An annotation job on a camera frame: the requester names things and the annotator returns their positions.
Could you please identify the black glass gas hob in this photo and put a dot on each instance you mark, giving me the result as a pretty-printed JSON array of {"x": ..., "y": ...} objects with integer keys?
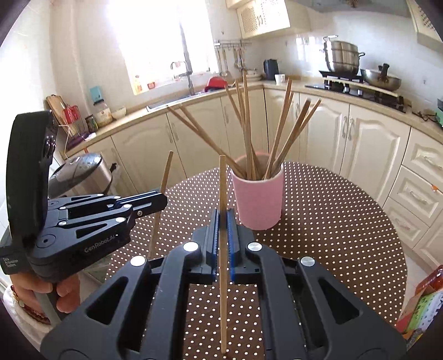
[{"x": 353, "y": 97}]

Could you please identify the wooden chopstick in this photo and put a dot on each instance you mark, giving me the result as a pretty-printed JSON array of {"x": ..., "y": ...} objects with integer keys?
[
  {"x": 223, "y": 180},
  {"x": 166, "y": 173}
]

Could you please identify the colourful cardboard box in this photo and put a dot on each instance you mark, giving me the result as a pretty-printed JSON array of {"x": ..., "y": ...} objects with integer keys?
[{"x": 424, "y": 304}]

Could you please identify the green electric cooker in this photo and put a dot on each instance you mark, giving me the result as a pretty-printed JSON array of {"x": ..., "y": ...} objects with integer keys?
[{"x": 440, "y": 114}]

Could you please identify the lattice door wall cabinet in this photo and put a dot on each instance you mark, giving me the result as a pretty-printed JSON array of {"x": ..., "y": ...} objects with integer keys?
[
  {"x": 263, "y": 17},
  {"x": 427, "y": 24}
]

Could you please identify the black induction cooker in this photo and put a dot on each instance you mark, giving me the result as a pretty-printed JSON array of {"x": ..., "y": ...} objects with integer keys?
[{"x": 337, "y": 75}]

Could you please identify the pink cup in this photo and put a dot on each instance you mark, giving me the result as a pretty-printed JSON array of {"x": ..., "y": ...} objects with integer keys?
[{"x": 258, "y": 200}]

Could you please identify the stack of bowls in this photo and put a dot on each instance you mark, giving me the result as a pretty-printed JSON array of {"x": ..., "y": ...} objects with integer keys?
[{"x": 253, "y": 76}]

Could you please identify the hanging kitchen utensils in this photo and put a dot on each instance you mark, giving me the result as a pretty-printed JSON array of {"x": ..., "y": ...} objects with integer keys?
[{"x": 238, "y": 60}]

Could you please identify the steel wok with lid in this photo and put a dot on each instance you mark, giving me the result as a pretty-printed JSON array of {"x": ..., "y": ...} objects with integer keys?
[{"x": 380, "y": 81}]

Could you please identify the black kettle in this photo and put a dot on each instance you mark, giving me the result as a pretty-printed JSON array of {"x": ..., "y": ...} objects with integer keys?
[{"x": 271, "y": 71}]

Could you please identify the red pot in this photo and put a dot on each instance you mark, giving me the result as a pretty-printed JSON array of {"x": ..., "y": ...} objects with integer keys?
[{"x": 216, "y": 84}]

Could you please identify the orange bottle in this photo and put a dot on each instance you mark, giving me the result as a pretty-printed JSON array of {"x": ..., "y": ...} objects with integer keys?
[{"x": 137, "y": 86}]

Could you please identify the light blue box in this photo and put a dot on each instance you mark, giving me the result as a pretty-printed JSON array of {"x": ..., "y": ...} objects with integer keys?
[{"x": 96, "y": 92}]

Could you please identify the white mug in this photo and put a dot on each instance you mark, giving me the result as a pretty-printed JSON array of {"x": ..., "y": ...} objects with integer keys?
[{"x": 279, "y": 79}]

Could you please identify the brown polka-dot tablecloth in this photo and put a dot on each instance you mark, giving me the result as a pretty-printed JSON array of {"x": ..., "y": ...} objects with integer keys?
[{"x": 328, "y": 242}]

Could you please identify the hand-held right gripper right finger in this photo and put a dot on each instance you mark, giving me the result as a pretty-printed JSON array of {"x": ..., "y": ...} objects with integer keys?
[{"x": 232, "y": 239}]

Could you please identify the stainless steel steamer pot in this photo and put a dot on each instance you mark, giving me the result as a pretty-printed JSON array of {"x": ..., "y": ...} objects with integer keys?
[{"x": 341, "y": 57}]

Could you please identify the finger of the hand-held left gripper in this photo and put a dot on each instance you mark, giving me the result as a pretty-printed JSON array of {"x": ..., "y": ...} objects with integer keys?
[
  {"x": 145, "y": 199},
  {"x": 103, "y": 221}
]

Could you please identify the metal faucet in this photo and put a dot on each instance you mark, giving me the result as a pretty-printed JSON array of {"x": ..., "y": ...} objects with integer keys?
[{"x": 189, "y": 83}]

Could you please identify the stainless steel sink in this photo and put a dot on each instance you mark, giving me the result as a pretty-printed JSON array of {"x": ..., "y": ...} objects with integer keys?
[{"x": 173, "y": 100}]

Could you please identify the bundle of wooden chopsticks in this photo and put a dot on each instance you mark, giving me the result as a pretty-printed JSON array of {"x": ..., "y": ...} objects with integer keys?
[{"x": 247, "y": 138}]

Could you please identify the kitchen window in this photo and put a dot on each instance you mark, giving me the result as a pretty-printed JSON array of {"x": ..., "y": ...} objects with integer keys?
[{"x": 152, "y": 41}]

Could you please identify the range hood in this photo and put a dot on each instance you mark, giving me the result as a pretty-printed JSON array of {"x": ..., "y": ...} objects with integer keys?
[{"x": 360, "y": 7}]

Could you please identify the wooden cutting board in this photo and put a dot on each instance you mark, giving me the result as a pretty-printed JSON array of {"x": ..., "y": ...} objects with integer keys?
[{"x": 53, "y": 107}]

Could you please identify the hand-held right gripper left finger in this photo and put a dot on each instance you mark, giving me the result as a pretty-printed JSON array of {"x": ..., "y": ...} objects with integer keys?
[{"x": 216, "y": 239}]

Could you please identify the cream base cabinets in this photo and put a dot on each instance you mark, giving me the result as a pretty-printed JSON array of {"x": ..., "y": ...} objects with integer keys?
[{"x": 373, "y": 149}]

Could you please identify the large glass jar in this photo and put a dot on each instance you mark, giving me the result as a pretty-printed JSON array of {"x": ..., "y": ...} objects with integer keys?
[{"x": 103, "y": 114}]

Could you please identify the red utensil holder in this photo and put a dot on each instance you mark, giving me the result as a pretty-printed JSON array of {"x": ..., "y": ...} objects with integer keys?
[{"x": 72, "y": 116}]

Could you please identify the person's left hand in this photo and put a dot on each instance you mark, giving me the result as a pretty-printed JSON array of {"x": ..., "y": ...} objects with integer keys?
[{"x": 69, "y": 294}]

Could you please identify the wall utensil rack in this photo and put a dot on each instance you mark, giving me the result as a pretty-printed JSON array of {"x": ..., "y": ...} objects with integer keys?
[{"x": 232, "y": 43}]

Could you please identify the hanging ladle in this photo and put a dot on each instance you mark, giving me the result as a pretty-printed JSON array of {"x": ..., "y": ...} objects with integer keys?
[{"x": 223, "y": 71}]

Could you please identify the small dark jar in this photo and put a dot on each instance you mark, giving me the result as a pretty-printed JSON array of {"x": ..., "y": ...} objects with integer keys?
[{"x": 91, "y": 124}]

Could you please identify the purple tray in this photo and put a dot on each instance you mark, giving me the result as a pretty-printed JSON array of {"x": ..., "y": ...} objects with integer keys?
[{"x": 76, "y": 140}]

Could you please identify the grey rice cooker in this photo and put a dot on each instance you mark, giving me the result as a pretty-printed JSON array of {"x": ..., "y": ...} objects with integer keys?
[{"x": 83, "y": 173}]

